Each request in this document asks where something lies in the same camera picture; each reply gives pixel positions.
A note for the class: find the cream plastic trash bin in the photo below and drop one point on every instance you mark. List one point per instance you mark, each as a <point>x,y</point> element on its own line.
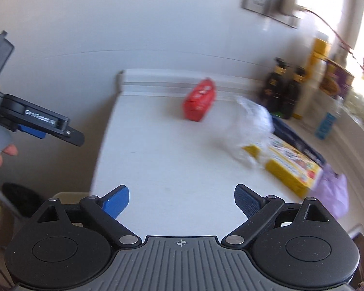
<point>69,196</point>

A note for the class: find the purple printed box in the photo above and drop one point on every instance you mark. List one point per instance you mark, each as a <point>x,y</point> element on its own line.
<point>338,80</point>

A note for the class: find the yellow printed carton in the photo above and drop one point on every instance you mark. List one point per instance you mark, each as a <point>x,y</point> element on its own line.
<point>291,166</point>

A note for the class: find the white plastic bag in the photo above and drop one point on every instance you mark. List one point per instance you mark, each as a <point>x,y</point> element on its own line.
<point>251,127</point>

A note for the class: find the green packet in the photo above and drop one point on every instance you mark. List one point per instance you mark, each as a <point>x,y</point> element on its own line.
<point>278,115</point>

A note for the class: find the lilac plastic bag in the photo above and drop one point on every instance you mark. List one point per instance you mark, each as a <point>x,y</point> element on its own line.
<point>333,191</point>

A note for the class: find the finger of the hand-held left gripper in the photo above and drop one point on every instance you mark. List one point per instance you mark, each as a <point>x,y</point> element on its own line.
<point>75,138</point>
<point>33,131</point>

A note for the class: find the clear bottle blue label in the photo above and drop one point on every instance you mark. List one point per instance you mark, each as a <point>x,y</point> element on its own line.
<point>326,125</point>

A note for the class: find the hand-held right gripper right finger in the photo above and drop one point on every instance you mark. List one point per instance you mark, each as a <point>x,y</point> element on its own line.
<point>247,201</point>

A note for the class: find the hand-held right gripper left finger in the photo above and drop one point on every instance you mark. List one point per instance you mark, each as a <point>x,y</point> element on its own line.
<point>116,201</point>

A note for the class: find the black plastic bag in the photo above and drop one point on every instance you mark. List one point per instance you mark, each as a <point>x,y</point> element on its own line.
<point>21,198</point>

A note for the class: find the white charger plug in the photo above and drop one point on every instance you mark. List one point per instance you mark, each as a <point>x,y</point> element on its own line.
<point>289,7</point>

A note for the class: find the black bottle gold cap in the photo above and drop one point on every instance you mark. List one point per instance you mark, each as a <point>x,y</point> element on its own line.
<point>273,91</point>
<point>292,97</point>

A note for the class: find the red snack packet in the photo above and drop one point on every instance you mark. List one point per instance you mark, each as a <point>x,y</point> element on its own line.
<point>198,101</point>

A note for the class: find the white bottle yellow cap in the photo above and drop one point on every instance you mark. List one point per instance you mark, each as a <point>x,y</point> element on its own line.
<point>312,75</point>

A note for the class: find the dark blue packet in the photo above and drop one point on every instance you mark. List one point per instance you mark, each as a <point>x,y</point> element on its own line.
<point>303,145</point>

